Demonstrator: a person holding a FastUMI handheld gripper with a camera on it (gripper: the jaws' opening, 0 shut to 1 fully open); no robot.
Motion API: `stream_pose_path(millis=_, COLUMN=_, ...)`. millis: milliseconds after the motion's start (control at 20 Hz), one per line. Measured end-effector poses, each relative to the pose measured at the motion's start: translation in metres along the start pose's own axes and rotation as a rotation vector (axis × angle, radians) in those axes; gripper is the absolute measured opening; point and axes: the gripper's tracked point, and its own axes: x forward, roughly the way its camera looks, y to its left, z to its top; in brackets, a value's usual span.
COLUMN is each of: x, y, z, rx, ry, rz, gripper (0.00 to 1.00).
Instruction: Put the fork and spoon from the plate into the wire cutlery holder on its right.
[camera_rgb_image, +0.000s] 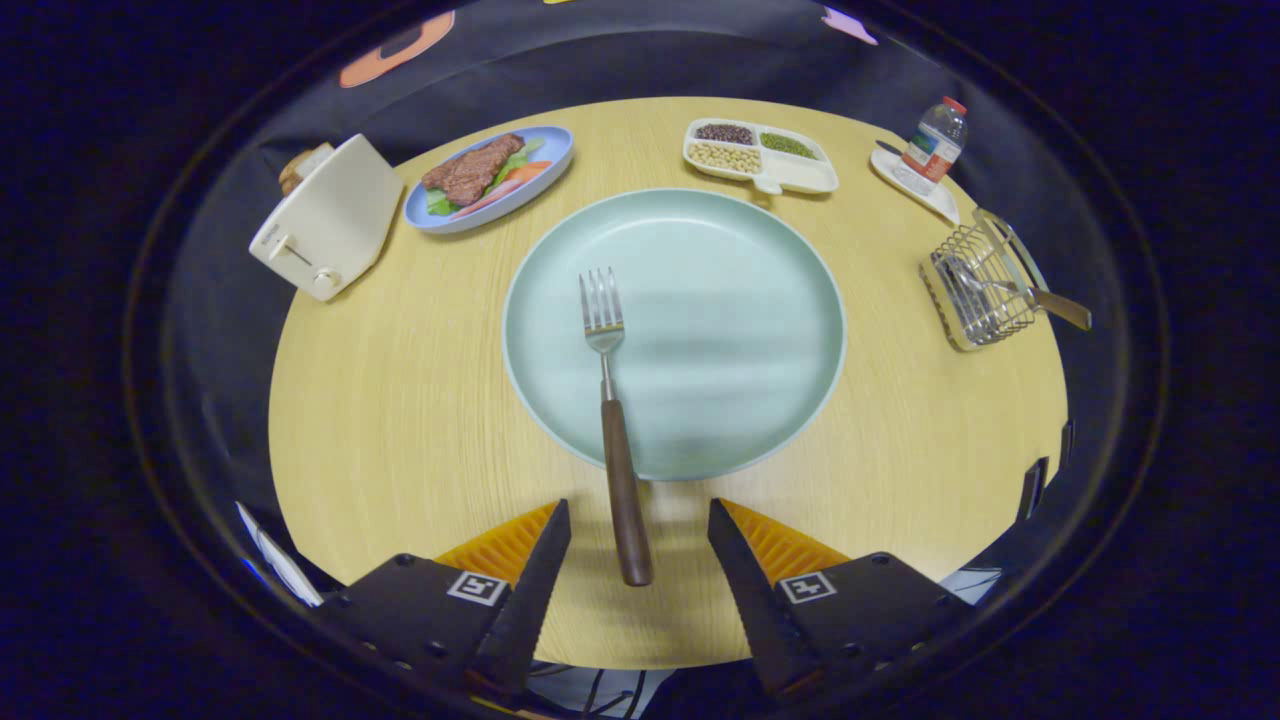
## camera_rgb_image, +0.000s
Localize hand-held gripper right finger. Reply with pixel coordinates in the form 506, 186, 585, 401
707, 497, 971, 701

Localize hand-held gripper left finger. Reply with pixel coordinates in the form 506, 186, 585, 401
320, 498, 572, 701

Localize wooden handled metal fork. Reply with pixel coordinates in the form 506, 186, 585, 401
579, 267, 654, 587

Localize wooden handled metal spoon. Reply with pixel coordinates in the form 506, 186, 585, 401
940, 255, 1093, 332

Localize white paper sheet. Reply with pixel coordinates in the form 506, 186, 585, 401
235, 500, 324, 608

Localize light green round plate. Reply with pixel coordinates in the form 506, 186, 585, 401
502, 188, 848, 482

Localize white toaster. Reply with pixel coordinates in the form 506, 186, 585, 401
249, 134, 405, 302

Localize white divided bean tray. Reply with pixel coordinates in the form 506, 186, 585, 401
683, 118, 840, 196

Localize green and orange vegetables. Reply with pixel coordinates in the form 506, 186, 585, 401
428, 138, 553, 219

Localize brown steak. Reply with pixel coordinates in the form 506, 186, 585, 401
422, 133, 526, 207

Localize white square coaster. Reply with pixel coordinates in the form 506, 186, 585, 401
869, 146, 961, 226

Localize blue oval plate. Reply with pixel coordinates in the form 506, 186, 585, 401
404, 125, 575, 235

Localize toasted bread slice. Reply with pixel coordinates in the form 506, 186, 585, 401
279, 142, 334, 196

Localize clear red capped water bottle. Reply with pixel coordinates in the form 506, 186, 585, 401
901, 96, 969, 183

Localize black cable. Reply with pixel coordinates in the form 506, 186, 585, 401
530, 662, 651, 720

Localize metal wire cutlery basket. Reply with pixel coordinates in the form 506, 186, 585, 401
919, 207, 1049, 352

